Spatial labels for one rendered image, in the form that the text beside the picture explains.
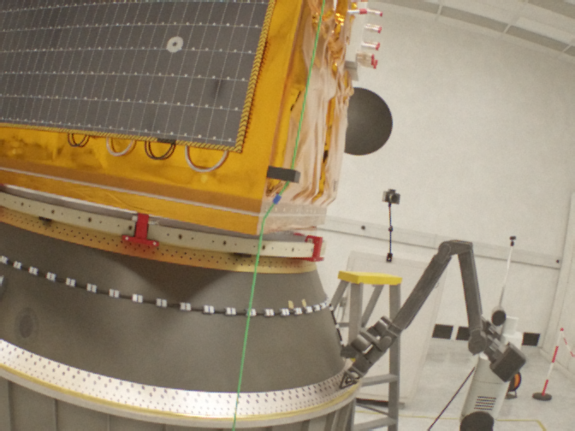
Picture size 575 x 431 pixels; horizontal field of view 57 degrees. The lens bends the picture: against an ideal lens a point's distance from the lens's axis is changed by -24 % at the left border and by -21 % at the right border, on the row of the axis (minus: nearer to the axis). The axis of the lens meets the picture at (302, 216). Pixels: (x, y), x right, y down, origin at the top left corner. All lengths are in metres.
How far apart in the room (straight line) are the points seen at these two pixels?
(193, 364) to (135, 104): 0.79
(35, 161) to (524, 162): 9.04
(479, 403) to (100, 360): 1.49
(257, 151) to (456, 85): 8.63
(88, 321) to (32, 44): 0.94
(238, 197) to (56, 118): 0.65
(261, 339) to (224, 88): 0.84
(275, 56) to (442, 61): 8.62
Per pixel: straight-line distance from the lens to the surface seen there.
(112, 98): 1.76
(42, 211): 2.02
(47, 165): 1.90
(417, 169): 9.88
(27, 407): 1.97
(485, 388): 2.47
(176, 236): 1.96
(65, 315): 1.91
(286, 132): 1.69
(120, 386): 1.85
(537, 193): 10.27
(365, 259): 5.86
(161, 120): 1.68
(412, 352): 6.00
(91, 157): 1.81
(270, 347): 2.11
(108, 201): 1.78
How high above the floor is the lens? 1.85
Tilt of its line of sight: 1 degrees down
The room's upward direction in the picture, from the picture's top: 10 degrees clockwise
